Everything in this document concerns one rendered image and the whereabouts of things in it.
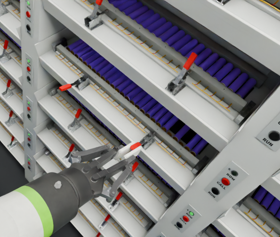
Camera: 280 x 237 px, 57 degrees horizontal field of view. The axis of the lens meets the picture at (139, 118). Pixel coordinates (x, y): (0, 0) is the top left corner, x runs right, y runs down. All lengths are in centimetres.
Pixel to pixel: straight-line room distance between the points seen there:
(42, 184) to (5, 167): 123
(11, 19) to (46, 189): 73
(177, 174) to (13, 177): 114
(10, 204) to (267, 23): 47
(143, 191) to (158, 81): 41
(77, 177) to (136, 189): 40
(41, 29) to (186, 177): 59
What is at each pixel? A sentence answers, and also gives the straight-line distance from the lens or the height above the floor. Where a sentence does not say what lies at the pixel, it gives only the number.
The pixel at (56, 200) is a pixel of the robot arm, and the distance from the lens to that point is 44.
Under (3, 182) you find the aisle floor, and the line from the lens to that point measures 163.
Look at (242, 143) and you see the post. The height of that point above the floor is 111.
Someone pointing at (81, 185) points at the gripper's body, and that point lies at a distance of 48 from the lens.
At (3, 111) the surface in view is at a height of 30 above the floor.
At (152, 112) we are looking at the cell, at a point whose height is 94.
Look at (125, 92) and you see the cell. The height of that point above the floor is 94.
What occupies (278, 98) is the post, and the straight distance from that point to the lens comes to 46.
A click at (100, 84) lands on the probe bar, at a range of 77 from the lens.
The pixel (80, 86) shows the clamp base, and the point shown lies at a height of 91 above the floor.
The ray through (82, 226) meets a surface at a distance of 141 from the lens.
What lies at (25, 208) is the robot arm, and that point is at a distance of 42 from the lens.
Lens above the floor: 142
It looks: 43 degrees down
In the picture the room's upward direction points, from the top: 24 degrees clockwise
